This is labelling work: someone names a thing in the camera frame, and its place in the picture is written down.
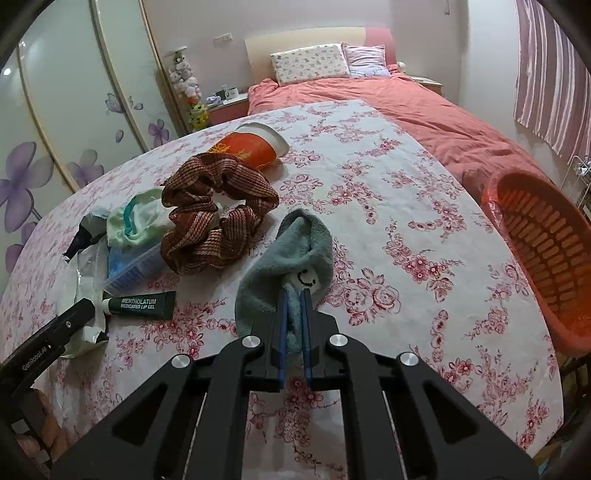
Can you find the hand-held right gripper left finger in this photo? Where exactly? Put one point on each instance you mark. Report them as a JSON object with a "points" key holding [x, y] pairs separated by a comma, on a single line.
{"points": [[280, 332]]}

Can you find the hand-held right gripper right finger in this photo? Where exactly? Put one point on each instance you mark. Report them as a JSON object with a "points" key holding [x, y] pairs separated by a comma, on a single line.
{"points": [[305, 332]]}

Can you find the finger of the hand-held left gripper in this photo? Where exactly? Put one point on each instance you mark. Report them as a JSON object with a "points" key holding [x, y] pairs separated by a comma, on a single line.
{"points": [[76, 318]]}

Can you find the clear plastic tray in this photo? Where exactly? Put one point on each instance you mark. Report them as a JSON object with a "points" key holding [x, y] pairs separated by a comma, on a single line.
{"points": [[141, 273]]}

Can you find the grey-blue fluffy smiley sock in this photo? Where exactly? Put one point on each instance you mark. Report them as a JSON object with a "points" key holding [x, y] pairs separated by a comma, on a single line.
{"points": [[304, 244]]}

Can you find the orange plastic basket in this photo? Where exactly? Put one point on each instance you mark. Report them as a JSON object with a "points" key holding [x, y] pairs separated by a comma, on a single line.
{"points": [[545, 240]]}

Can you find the white plastic wrapper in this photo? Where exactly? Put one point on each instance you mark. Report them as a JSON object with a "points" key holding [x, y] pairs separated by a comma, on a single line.
{"points": [[87, 277]]}

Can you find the dark green lip gel tube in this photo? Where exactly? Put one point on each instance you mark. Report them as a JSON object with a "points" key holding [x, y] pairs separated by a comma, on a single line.
{"points": [[143, 306]]}

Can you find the black squeeze tube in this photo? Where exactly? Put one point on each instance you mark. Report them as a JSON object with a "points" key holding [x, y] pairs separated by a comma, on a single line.
{"points": [[83, 235]]}

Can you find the pale green cloth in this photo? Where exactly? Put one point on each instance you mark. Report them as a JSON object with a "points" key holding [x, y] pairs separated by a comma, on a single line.
{"points": [[124, 226]]}

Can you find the pink floral tablecloth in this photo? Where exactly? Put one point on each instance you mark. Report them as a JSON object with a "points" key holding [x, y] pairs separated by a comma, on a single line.
{"points": [[392, 230]]}

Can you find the brown striped fabric scrunchie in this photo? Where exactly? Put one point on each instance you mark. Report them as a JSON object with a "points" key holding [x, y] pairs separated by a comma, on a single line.
{"points": [[240, 184]]}

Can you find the red paper cup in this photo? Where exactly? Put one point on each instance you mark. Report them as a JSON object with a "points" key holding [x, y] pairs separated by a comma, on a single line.
{"points": [[244, 145]]}

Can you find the wardrobe with purple flower doors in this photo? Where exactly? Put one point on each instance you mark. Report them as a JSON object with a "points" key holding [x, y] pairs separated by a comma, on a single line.
{"points": [[60, 92]]}

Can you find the pink nightstand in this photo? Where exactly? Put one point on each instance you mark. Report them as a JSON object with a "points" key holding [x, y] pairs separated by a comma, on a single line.
{"points": [[429, 83], [231, 108]]}

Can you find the yellow green plush toy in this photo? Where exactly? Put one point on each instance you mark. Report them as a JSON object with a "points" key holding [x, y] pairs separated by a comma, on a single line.
{"points": [[198, 115]]}

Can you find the white mug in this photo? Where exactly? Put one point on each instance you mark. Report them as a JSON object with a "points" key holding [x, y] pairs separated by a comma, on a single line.
{"points": [[232, 92]]}

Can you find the bed with red duvet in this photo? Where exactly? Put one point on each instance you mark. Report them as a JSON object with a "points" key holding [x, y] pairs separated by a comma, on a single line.
{"points": [[415, 106]]}

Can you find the white floral pillow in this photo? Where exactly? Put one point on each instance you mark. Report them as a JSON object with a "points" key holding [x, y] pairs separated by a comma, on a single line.
{"points": [[309, 62]]}

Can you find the pink striped pillow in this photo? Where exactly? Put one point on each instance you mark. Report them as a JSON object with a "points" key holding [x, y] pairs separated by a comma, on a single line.
{"points": [[364, 60]]}

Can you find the white round night light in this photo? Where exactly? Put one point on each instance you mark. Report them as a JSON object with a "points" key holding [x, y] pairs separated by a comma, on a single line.
{"points": [[401, 67]]}

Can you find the cream and pink headboard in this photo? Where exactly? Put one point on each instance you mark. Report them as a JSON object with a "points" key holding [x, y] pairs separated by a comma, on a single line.
{"points": [[300, 39]]}

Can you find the pink striped curtain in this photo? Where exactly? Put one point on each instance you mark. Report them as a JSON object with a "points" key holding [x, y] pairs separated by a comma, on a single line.
{"points": [[549, 69]]}

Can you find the white wall socket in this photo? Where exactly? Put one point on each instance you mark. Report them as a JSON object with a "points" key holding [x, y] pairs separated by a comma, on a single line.
{"points": [[222, 39]]}

